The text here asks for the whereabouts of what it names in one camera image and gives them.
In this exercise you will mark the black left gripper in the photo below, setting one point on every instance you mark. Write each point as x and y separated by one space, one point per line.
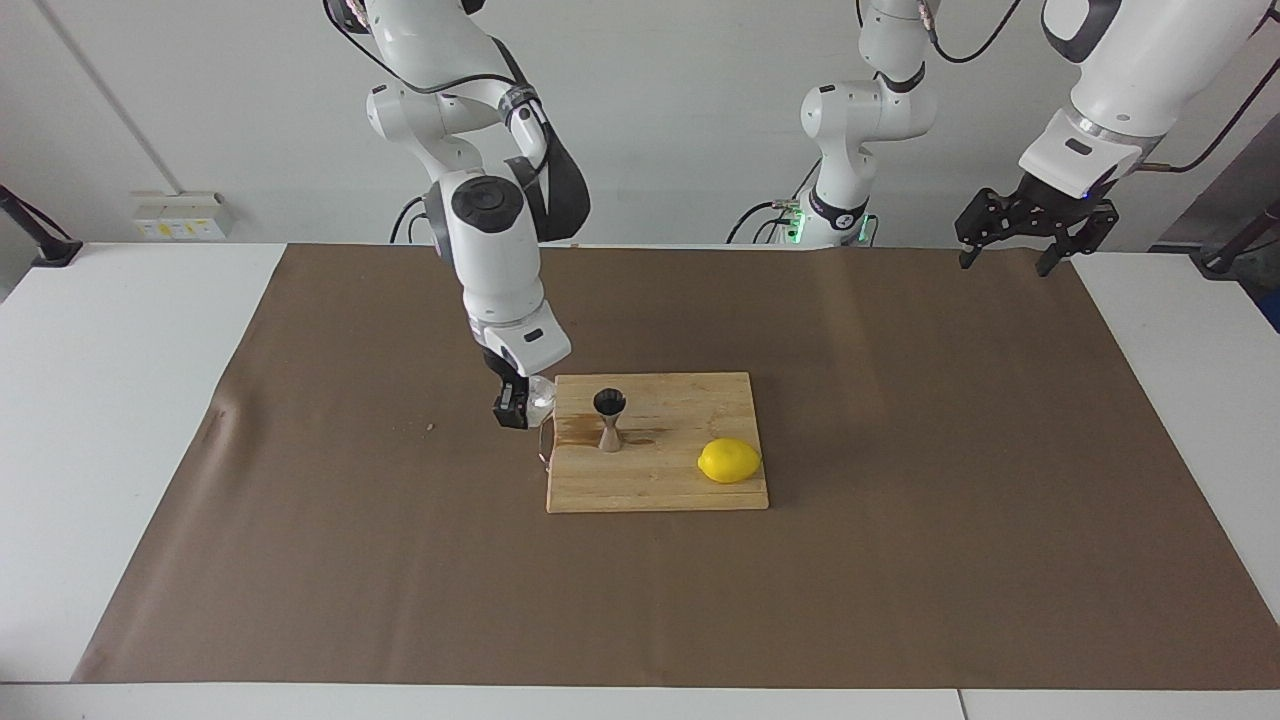
1055 198

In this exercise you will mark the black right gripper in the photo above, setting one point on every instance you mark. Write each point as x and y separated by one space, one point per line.
500 365

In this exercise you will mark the clear plastic cup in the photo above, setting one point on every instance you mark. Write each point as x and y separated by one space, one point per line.
542 400

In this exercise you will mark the steel double jigger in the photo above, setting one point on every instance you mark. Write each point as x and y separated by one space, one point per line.
610 440

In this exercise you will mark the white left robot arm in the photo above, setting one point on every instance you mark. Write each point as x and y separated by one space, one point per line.
1130 80

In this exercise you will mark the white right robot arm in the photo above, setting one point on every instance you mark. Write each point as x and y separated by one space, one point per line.
495 260

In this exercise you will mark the wooden cutting board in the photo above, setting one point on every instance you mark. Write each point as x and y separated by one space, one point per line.
650 480

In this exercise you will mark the dark grey panel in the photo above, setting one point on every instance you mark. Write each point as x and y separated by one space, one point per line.
1215 190

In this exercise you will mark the brown paper table mat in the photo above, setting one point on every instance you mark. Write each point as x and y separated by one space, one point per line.
400 580

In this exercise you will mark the yellow lemon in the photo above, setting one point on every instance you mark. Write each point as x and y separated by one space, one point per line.
730 460

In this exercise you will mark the blue plastic object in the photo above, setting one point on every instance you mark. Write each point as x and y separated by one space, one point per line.
1273 310

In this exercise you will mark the black camera stand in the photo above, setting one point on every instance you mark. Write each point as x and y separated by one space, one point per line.
1220 262
55 252

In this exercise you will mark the white wall socket box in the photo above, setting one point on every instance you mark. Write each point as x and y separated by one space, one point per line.
180 215

